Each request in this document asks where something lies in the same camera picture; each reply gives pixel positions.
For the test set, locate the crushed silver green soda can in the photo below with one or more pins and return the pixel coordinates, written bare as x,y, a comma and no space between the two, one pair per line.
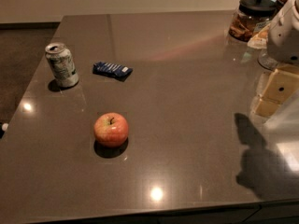
61,63

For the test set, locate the blue white snack wrapper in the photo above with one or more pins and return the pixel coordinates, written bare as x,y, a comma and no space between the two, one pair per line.
111,70

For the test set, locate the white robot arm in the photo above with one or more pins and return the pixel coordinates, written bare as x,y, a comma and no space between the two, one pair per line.
288,13

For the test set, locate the small white object at left edge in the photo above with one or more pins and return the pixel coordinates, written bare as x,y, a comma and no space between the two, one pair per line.
4,126

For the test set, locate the glass jar with black lid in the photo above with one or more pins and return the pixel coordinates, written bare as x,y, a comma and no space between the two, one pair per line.
250,16

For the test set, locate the clear glass jar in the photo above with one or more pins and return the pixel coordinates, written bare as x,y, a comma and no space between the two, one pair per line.
266,61

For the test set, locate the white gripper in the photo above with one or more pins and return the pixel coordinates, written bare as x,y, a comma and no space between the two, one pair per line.
285,36

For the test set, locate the red yellow apple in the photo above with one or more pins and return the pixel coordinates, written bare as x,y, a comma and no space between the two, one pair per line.
111,130

